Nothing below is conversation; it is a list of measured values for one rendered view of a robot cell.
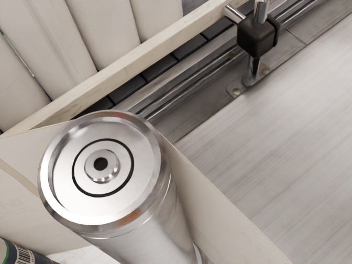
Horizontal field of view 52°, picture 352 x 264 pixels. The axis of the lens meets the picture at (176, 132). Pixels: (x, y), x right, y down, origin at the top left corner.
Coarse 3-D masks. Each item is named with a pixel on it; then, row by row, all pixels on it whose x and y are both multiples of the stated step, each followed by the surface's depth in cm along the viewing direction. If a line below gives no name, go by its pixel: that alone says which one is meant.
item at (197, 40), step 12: (192, 0) 39; (204, 0) 39; (252, 0) 38; (240, 12) 38; (252, 12) 39; (216, 24) 37; (228, 24) 37; (204, 36) 37; (216, 36) 37; (180, 48) 36; (192, 48) 36; (168, 60) 36; (180, 60) 36; (144, 72) 35; (156, 72) 35; (132, 84) 35; (144, 84) 35; (48, 96) 35; (108, 96) 35; (120, 96) 34; (96, 108) 34; (108, 108) 34
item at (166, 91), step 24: (288, 0) 38; (312, 0) 43; (288, 24) 42; (216, 48) 36; (240, 48) 39; (168, 72) 35; (192, 72) 36; (216, 72) 39; (144, 96) 34; (168, 96) 37
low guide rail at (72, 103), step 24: (216, 0) 34; (240, 0) 35; (192, 24) 33; (144, 48) 32; (168, 48) 34; (120, 72) 32; (72, 96) 30; (96, 96) 32; (24, 120) 30; (48, 120) 30
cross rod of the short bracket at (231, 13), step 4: (228, 4) 34; (224, 8) 34; (228, 8) 34; (232, 8) 34; (224, 12) 34; (228, 12) 34; (232, 12) 34; (236, 12) 34; (224, 16) 35; (228, 16) 34; (232, 16) 34; (236, 16) 34; (240, 16) 33; (244, 16) 33; (232, 20) 34; (236, 20) 34; (240, 20) 33; (236, 24) 34
